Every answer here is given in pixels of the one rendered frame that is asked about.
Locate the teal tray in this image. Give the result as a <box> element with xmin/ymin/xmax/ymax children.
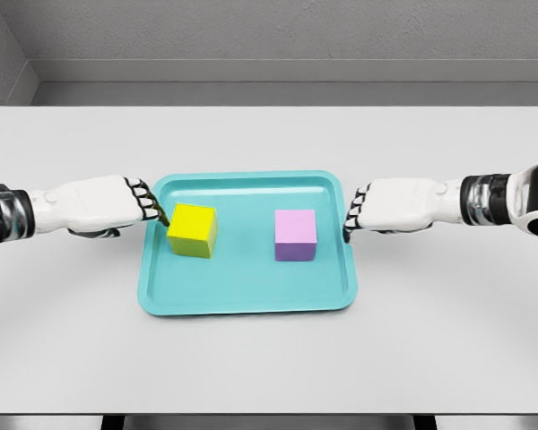
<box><xmin>136</xmin><ymin>169</ymin><xmax>358</xmax><ymax>318</ymax></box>

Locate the pink cube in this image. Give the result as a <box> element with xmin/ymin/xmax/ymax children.
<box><xmin>273</xmin><ymin>209</ymin><xmax>318</xmax><ymax>262</ymax></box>

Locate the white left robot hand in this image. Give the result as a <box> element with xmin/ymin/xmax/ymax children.
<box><xmin>58</xmin><ymin>175</ymin><xmax>172</xmax><ymax>239</ymax></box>

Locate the yellow cube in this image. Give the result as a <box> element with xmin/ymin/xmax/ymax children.
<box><xmin>166</xmin><ymin>202</ymin><xmax>219</xmax><ymax>260</ymax></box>

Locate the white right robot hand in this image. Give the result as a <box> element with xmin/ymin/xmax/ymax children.
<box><xmin>343</xmin><ymin>177</ymin><xmax>437</xmax><ymax>242</ymax></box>

